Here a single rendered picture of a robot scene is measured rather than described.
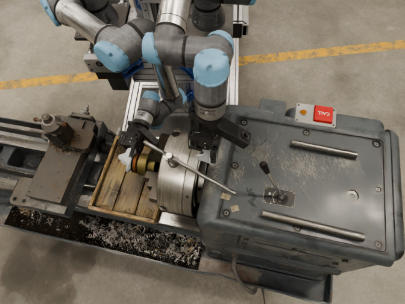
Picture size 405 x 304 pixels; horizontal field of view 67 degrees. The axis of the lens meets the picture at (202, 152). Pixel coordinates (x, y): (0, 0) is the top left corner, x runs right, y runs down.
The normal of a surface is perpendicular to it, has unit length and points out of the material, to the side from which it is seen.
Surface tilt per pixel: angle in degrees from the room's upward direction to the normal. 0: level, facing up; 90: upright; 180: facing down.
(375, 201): 0
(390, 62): 0
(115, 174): 0
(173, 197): 57
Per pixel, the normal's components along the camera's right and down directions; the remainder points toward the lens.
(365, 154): -0.06, -0.44
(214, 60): 0.00, -0.64
